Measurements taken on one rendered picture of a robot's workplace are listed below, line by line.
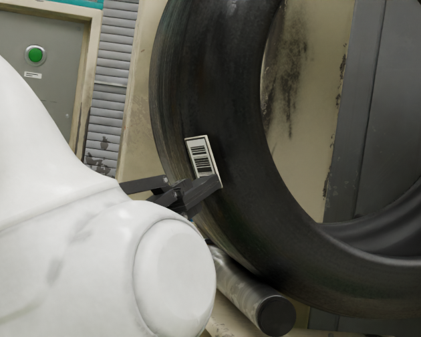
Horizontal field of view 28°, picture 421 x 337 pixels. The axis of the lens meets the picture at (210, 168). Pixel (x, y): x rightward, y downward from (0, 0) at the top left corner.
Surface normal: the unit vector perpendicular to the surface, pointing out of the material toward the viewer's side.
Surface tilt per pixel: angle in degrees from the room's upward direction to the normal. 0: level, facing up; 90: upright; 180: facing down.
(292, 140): 90
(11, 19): 90
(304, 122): 90
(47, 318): 98
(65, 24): 90
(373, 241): 81
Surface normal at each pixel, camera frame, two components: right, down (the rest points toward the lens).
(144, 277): -0.02, -0.22
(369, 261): 0.16, 0.26
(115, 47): -0.11, 0.04
